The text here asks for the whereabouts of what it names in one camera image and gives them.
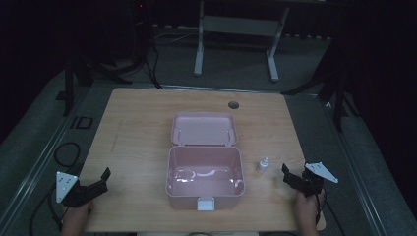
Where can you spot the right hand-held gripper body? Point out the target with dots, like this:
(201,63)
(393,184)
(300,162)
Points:
(313,178)

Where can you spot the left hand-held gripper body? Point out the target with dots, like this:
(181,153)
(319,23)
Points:
(73,193)

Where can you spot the small white dropper bottle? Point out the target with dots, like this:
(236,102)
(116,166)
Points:
(262,165)

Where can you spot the pink plastic storage box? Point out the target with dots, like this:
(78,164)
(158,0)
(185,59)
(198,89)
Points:
(205,164)

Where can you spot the person's left hand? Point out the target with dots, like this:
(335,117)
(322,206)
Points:
(76,219)

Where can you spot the person's right hand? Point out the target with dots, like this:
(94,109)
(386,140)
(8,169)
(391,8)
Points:
(306,213)

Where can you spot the black tripod stand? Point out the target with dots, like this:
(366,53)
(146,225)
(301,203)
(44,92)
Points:
(82,70)
(334,82)

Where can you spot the dark computer tower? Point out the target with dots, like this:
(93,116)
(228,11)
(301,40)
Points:
(141,29)

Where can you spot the silver metal floor rail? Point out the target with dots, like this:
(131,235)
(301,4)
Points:
(355,170)
(36,167)

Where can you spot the white metal table frame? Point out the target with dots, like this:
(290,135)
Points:
(239,26)

